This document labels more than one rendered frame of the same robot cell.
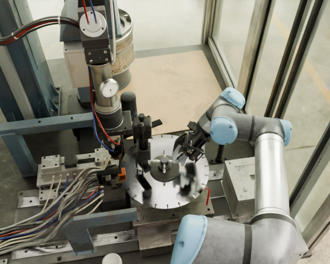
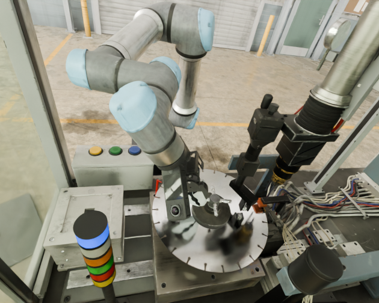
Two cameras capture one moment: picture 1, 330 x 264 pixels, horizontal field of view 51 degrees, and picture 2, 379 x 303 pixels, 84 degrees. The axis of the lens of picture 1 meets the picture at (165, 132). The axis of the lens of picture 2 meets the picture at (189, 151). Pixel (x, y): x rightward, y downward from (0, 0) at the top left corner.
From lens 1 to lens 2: 1.22 m
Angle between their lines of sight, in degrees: 91
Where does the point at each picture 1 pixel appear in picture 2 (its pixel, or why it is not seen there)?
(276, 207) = (145, 14)
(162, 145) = (218, 246)
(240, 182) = (111, 204)
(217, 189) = (131, 249)
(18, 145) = not seen: outside the picture
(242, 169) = not seen: hidden behind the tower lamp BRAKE
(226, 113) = (158, 69)
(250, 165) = not seen: hidden behind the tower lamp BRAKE
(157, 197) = (213, 178)
